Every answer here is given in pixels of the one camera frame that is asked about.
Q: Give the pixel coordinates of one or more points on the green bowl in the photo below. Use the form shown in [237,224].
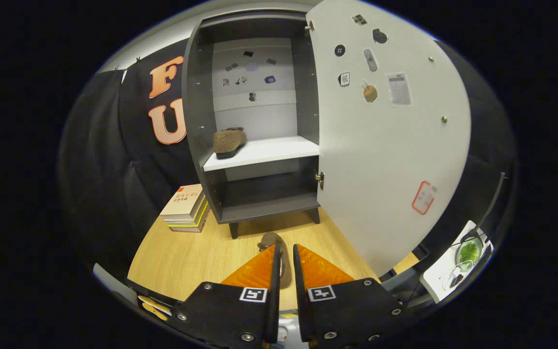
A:
[469,252]

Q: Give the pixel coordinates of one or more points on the yellow edged book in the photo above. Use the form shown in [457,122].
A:
[197,220]

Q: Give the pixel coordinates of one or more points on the clear glass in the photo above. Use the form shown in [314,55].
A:
[453,277]

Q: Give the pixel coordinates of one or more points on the grey panel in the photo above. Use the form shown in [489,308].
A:
[114,286]

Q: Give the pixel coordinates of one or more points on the brown fuzzy shoe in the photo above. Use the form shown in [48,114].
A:
[228,140]
[269,240]

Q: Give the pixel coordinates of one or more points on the brass door hinge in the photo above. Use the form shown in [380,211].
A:
[320,179]
[309,25]

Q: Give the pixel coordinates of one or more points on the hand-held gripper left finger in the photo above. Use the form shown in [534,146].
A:
[273,300]

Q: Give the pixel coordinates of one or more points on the beige cover book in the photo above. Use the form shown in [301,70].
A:
[182,198]

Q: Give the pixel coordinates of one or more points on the grey shoe cabinet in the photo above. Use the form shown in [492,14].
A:
[201,121]

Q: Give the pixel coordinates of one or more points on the white side table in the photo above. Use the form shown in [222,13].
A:
[434,283]

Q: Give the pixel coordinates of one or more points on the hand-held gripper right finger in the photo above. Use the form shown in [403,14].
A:
[301,300]

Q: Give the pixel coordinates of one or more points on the red edged book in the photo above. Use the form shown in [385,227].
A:
[189,229]

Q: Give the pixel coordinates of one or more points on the white shoe cabinet door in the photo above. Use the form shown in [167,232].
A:
[380,145]

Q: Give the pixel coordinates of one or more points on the dark metal stand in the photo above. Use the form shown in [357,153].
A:
[497,194]

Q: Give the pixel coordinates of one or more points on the black backdrop cloth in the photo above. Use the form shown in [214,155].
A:
[104,169]

